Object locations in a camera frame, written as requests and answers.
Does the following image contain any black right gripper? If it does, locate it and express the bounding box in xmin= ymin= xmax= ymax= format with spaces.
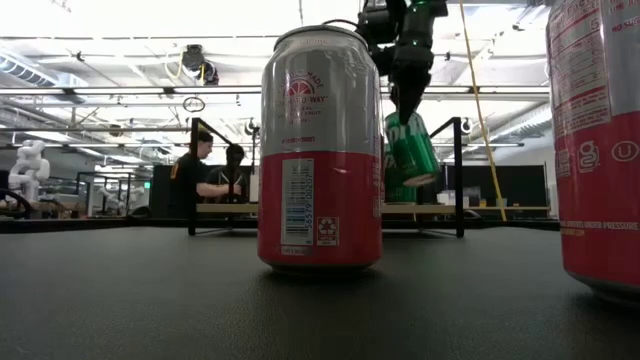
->
xmin=357 ymin=0 xmax=449 ymax=126

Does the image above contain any pink and silver can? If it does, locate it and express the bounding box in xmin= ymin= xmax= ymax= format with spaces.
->
xmin=545 ymin=0 xmax=640 ymax=306
xmin=257 ymin=24 xmax=384 ymax=275

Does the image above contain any wooden shelf with black legs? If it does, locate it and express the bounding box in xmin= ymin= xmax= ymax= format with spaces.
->
xmin=187 ymin=116 xmax=465 ymax=239

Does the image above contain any dark hanging device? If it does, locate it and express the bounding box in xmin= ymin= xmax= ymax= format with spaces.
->
xmin=180 ymin=43 xmax=220 ymax=86

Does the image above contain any black table mat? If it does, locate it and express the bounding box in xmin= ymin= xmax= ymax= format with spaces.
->
xmin=0 ymin=224 xmax=640 ymax=360

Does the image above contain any black chair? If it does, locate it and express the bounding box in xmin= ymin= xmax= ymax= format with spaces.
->
xmin=0 ymin=187 xmax=32 ymax=220

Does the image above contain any yellow cable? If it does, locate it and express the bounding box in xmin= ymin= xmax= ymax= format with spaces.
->
xmin=457 ymin=0 xmax=507 ymax=222

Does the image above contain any black background rig frame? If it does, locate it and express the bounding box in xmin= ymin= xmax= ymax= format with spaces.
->
xmin=74 ymin=171 xmax=154 ymax=217

